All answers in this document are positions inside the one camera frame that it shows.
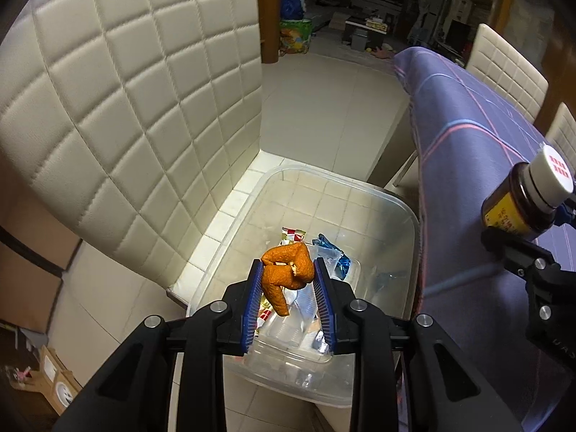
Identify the colourful shopping bag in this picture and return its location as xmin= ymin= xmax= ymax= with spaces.
xmin=279 ymin=19 xmax=312 ymax=56

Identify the blue foil wrapper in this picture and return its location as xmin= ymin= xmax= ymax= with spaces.
xmin=312 ymin=233 xmax=351 ymax=281

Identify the red gold snack wrapper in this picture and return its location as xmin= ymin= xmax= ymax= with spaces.
xmin=256 ymin=226 xmax=308 ymax=334

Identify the cream chair far right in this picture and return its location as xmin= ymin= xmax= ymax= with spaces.
xmin=546 ymin=103 xmax=576 ymax=169

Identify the orange peel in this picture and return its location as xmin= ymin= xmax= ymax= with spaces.
xmin=260 ymin=242 xmax=316 ymax=318

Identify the wooden cabinet divider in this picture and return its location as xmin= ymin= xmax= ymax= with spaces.
xmin=258 ymin=0 xmax=280 ymax=64

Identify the cream chair left side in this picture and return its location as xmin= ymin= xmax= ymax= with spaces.
xmin=1 ymin=0 xmax=262 ymax=301

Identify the brown medicine bottle white cap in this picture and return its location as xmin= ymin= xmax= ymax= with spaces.
xmin=481 ymin=144 xmax=575 ymax=241

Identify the clear plastic trash bin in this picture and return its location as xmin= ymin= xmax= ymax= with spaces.
xmin=188 ymin=165 xmax=419 ymax=408

